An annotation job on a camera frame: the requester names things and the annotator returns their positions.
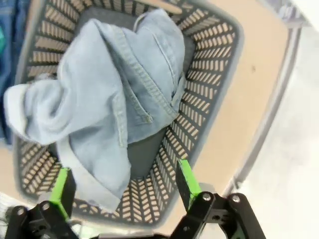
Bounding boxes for aluminium table edge frame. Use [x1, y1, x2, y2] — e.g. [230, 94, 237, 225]
[223, 24, 304, 197]

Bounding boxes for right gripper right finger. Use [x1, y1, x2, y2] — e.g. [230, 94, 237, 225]
[169, 159, 266, 239]

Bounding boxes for light blue denim shorts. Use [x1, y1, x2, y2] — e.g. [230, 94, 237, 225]
[3, 8, 186, 207]

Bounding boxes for dark blue denim shorts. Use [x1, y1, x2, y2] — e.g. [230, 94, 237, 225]
[0, 0, 30, 145]

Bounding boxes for gray plastic lattice basket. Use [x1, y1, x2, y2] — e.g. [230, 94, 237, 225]
[12, 0, 246, 226]

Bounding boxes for green top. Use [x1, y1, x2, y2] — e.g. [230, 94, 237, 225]
[0, 26, 6, 54]

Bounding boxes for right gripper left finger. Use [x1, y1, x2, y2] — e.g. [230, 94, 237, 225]
[6, 168, 78, 239]

